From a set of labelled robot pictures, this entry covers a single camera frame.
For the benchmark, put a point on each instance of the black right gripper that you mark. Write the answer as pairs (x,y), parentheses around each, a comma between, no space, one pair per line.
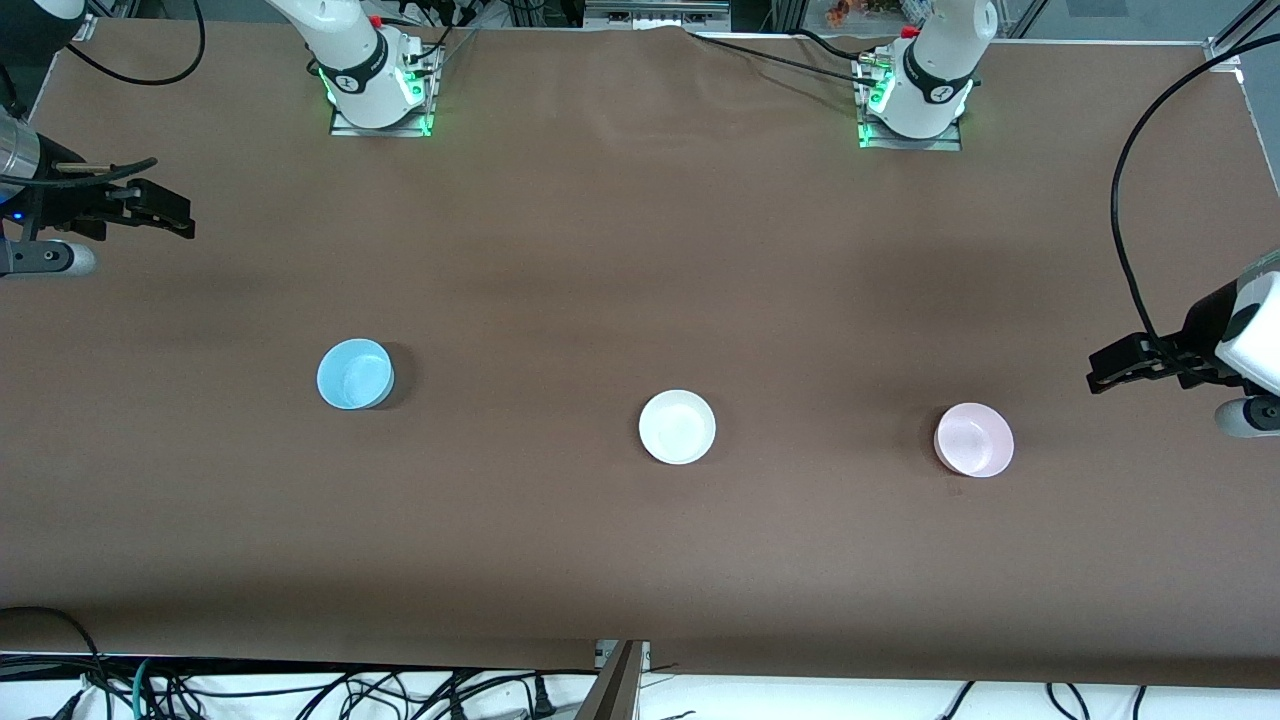
(62,205)

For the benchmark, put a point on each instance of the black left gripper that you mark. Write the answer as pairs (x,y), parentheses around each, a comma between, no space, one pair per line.
(1197,334)

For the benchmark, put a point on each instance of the pink plastic bowl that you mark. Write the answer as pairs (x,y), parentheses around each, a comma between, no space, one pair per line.
(975,440)

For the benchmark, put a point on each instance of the blue plastic bowl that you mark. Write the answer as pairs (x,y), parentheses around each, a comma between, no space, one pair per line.
(352,375)

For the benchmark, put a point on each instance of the white plastic bowl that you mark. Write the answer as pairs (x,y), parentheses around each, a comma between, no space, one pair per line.
(677,427)

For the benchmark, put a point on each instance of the orange object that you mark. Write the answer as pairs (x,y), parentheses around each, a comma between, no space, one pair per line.
(850,10)

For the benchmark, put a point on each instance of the brown table cover sheet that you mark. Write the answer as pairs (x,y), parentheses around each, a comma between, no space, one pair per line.
(640,250)

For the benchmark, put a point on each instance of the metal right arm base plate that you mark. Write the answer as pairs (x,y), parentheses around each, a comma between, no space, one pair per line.
(400,128)

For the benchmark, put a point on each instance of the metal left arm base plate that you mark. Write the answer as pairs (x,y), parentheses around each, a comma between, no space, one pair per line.
(940,143)

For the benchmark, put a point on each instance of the silver corner bracket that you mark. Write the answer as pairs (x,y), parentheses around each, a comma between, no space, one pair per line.
(1225,52)

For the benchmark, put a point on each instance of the silver metal rail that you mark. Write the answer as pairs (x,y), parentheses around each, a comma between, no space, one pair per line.
(655,12)

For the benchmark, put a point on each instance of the white metal bracket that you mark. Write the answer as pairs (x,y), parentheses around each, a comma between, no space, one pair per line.
(603,652)

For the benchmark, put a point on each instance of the grey table post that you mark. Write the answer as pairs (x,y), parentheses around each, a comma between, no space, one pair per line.
(615,690)

